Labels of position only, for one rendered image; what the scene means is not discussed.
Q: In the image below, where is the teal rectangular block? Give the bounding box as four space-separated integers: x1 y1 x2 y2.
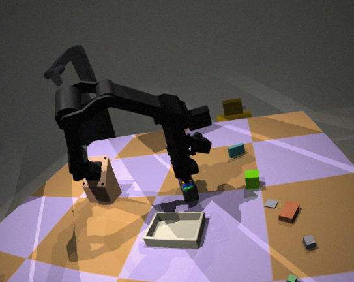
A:
228 143 245 158

